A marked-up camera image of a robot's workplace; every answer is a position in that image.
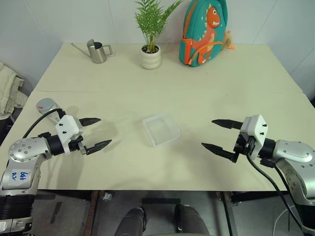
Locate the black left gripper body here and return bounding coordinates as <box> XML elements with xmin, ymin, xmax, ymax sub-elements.
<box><xmin>69</xmin><ymin>134</ymin><xmax>87</xmax><ymax>155</ymax></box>

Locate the short black right arm cable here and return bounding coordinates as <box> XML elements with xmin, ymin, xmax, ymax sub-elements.
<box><xmin>260</xmin><ymin>157</ymin><xmax>289</xmax><ymax>192</ymax></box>

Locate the rusty metal table leg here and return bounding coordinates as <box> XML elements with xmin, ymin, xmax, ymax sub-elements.
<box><xmin>85</xmin><ymin>190</ymin><xmax>104</xmax><ymax>236</ymax></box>
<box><xmin>222</xmin><ymin>191</ymin><xmax>239</xmax><ymax>236</ymax></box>

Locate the teal dinosaur backpack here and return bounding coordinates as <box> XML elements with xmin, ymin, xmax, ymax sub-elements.
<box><xmin>178</xmin><ymin>0</ymin><xmax>228</xmax><ymax>67</ymax></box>

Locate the steel watering can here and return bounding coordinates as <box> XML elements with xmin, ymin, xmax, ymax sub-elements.
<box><xmin>71</xmin><ymin>38</ymin><xmax>114</xmax><ymax>64</ymax></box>

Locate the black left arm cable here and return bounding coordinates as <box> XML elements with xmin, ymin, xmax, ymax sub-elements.
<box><xmin>22</xmin><ymin>109</ymin><xmax>67</xmax><ymax>139</ymax></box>

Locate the white floor cable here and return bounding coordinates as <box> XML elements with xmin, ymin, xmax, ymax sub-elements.
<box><xmin>275</xmin><ymin>203</ymin><xmax>297</xmax><ymax>233</ymax></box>

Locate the beige crumpled cloth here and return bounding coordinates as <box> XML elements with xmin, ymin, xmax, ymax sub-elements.
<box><xmin>0</xmin><ymin>61</ymin><xmax>29</xmax><ymax>119</ymax></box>

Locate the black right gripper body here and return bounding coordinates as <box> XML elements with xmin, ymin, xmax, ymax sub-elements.
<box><xmin>233</xmin><ymin>130</ymin><xmax>256</xmax><ymax>158</ymax></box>

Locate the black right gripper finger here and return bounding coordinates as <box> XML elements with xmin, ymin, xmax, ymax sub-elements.
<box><xmin>212</xmin><ymin>119</ymin><xmax>244</xmax><ymax>130</ymax></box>
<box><xmin>201</xmin><ymin>143</ymin><xmax>239</xmax><ymax>164</ymax></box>

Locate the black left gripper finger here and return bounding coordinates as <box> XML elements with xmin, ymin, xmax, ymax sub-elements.
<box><xmin>78</xmin><ymin>117</ymin><xmax>102</xmax><ymax>127</ymax></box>
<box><xmin>84</xmin><ymin>139</ymin><xmax>113</xmax><ymax>156</ymax></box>

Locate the dark rounded shape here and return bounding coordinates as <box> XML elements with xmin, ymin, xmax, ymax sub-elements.
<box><xmin>115</xmin><ymin>207</ymin><xmax>146</xmax><ymax>236</ymax></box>
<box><xmin>174</xmin><ymin>204</ymin><xmax>210</xmax><ymax>236</ymax></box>

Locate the green plant in white pot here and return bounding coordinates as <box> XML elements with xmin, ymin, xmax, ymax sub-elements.
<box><xmin>134</xmin><ymin>0</ymin><xmax>183</xmax><ymax>70</ymax></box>

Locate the long black right arm cable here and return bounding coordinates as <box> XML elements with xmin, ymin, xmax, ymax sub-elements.
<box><xmin>246</xmin><ymin>147</ymin><xmax>305</xmax><ymax>231</ymax></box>

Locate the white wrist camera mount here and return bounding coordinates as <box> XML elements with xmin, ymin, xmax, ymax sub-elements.
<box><xmin>55</xmin><ymin>115</ymin><xmax>84</xmax><ymax>156</ymax></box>
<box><xmin>240</xmin><ymin>114</ymin><xmax>269</xmax><ymax>158</ymax></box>

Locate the clear plastic square container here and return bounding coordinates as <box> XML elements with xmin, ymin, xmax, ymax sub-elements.
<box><xmin>141</xmin><ymin>112</ymin><xmax>182</xmax><ymax>148</ymax></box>

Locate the beige plush keychain toy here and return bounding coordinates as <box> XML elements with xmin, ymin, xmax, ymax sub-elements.
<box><xmin>222</xmin><ymin>30</ymin><xmax>236</xmax><ymax>51</ymax></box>

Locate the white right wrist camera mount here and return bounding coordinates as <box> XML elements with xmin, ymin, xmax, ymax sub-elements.
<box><xmin>240</xmin><ymin>114</ymin><xmax>269</xmax><ymax>158</ymax></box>

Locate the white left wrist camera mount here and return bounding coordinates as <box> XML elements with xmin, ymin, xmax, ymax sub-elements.
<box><xmin>55</xmin><ymin>115</ymin><xmax>84</xmax><ymax>156</ymax></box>

